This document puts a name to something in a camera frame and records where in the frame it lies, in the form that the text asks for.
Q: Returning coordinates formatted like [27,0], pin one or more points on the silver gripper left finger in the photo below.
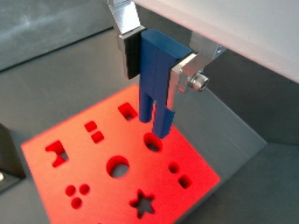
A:
[129,31]

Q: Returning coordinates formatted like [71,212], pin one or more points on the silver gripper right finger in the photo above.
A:
[186,75]

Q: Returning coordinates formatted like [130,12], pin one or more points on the blue square-circle peg object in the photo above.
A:
[161,54]

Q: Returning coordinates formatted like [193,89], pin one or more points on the red shape-sorter fixture block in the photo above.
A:
[106,172]

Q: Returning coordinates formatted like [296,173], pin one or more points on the black curved regrasp stand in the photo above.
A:
[11,168]

